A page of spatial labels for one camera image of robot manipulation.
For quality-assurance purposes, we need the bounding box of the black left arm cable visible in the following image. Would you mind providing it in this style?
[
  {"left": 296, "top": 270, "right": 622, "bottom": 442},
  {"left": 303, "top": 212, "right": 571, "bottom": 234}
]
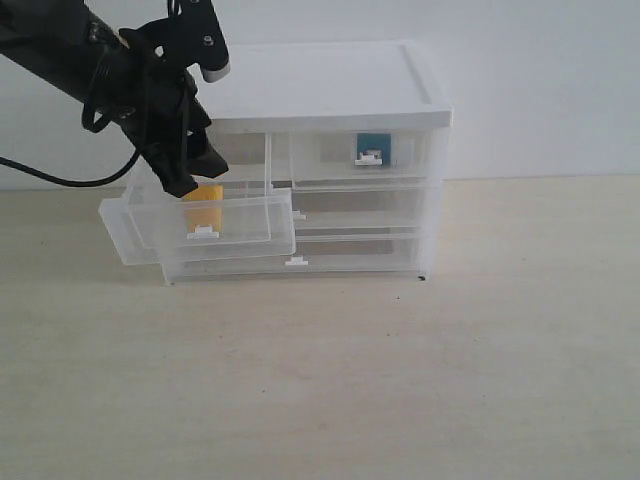
[{"left": 0, "top": 59, "right": 196, "bottom": 187}]

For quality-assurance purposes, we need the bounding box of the yellow cheese wedge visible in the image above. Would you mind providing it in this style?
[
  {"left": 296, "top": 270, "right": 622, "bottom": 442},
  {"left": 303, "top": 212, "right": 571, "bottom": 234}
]
[{"left": 182, "top": 185, "right": 224, "bottom": 237}]

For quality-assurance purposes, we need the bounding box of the clear middle wide drawer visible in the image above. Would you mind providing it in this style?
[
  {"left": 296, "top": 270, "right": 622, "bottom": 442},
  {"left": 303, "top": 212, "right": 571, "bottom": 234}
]
[{"left": 292, "top": 188, "right": 440, "bottom": 230}]

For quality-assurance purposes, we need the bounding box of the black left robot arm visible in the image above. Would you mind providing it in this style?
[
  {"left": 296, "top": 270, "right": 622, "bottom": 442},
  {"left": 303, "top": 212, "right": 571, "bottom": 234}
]
[{"left": 1, "top": 1, "right": 230, "bottom": 198}]

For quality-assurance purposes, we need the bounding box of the clear bottom wide drawer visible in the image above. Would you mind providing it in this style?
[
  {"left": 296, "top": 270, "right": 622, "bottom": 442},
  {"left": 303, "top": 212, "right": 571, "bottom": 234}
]
[{"left": 163, "top": 238, "right": 431, "bottom": 283}]

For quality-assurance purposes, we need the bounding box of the white plastic drawer cabinet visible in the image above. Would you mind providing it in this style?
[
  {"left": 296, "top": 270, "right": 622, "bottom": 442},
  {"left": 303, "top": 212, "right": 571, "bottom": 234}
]
[{"left": 119, "top": 40, "right": 454, "bottom": 287}]

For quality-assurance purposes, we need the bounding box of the clear wide drawer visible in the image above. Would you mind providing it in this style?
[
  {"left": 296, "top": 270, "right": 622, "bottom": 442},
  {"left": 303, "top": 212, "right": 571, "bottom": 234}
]
[
  {"left": 163, "top": 238, "right": 431, "bottom": 283},
  {"left": 292, "top": 188, "right": 440, "bottom": 230}
]

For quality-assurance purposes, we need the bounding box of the small blue white box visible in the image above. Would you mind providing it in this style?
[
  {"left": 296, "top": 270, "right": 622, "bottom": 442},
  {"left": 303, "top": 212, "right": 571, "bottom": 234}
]
[{"left": 354, "top": 133, "right": 392, "bottom": 167}]

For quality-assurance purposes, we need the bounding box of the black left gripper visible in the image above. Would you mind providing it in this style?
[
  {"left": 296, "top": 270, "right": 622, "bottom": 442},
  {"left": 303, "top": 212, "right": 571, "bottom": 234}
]
[{"left": 89, "top": 50, "right": 229, "bottom": 198}]

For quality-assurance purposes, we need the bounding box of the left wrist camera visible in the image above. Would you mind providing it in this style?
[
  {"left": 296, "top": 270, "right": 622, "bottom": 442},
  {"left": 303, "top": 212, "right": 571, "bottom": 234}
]
[{"left": 119, "top": 0, "right": 230, "bottom": 83}]

